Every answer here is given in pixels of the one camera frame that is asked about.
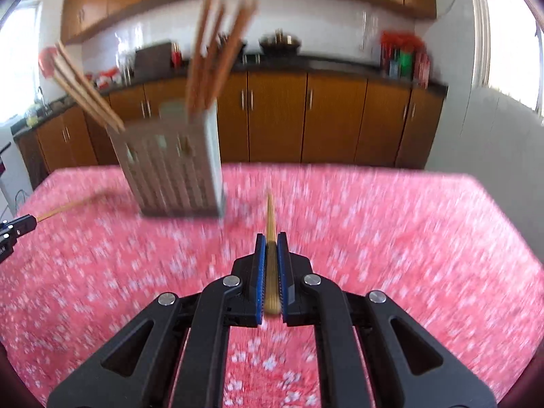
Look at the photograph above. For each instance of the gas stove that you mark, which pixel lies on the gas stove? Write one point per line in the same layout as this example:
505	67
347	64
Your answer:
253	58

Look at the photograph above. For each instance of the bamboo chopstick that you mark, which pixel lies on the bamboo chopstick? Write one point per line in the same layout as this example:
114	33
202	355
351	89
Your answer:
89	82
85	93
63	211
213	51
272	272
80	100
232	42
240	42
204	38

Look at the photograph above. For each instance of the dark wooden cutting board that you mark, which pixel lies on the dark wooden cutting board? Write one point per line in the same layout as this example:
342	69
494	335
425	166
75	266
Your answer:
153	59

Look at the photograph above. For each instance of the brown wooden base cabinets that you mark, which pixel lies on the brown wooden base cabinets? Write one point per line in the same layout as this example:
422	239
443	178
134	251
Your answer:
331	114

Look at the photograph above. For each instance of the metal faucet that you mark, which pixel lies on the metal faucet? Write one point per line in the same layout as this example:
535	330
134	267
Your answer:
41	95

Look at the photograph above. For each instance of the yellow detergent bottle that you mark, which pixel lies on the yellow detergent bottle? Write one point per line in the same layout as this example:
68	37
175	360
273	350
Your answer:
32	118

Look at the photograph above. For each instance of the group of condiment bottles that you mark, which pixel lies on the group of condiment bottles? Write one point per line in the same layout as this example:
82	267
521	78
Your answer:
403	57

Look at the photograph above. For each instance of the red floral tablecloth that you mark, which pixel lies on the red floral tablecloth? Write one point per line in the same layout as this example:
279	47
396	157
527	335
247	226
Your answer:
382	242

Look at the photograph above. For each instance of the black kitchen countertop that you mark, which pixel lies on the black kitchen countertop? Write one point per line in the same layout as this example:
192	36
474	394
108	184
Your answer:
331	68

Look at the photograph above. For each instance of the bright window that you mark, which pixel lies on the bright window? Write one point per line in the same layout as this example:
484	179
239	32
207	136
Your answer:
510	42
21	59

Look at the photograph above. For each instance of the red plastic bag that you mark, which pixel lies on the red plastic bag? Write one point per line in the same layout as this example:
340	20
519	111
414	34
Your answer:
44	61

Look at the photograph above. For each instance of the grey perforated chopstick holder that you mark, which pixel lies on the grey perforated chopstick holder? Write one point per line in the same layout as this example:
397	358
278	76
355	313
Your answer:
170	170

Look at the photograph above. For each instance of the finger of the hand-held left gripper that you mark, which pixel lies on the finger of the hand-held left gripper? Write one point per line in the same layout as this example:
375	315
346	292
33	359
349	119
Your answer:
6	238
21	224

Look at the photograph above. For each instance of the black wok with lid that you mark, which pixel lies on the black wok with lid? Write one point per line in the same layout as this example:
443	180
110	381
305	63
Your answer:
280	44

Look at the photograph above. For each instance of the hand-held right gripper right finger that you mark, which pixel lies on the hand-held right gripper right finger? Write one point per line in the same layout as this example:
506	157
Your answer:
282	272

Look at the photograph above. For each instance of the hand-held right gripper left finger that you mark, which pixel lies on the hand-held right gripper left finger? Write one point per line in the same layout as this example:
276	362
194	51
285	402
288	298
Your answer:
261	272

